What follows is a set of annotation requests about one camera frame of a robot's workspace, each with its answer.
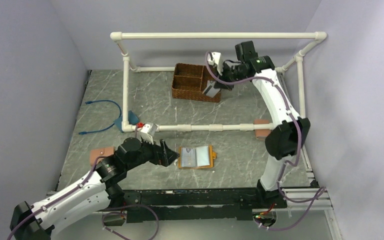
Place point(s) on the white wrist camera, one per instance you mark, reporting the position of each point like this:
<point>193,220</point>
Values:
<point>146,131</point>
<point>216,62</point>

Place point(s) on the aluminium extrusion frame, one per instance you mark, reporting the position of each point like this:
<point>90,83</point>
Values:
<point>299,199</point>

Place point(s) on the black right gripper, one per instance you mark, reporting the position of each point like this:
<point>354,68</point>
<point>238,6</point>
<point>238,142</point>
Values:
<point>218,85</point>

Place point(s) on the white patterned credit card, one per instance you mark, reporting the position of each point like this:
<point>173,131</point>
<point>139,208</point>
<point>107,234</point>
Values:
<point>210,90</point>

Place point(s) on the brown woven wicker basket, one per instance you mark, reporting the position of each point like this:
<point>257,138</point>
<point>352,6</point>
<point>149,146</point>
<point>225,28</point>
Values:
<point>189,82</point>

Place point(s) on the orange card holder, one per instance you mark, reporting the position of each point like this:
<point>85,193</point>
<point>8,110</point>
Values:
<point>213,156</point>

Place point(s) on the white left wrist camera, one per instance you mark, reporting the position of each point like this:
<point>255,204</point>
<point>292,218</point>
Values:
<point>146,131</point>

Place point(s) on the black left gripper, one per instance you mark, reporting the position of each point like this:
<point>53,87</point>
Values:
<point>164,158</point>

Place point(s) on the teal blue pouch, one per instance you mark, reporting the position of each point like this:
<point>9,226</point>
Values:
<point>132,119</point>

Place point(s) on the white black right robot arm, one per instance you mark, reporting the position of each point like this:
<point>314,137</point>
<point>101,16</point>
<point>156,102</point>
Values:
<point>285,142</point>

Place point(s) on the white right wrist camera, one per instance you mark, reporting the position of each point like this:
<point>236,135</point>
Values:
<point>216,62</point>

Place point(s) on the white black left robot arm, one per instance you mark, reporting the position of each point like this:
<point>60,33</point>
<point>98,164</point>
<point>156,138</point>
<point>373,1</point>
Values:
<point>97,190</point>

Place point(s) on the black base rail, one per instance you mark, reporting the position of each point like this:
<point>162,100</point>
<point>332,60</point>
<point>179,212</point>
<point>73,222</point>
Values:
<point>195,204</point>

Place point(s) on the blue credit cards stack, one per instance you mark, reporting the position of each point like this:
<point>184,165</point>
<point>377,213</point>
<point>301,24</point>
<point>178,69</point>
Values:
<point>194,157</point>

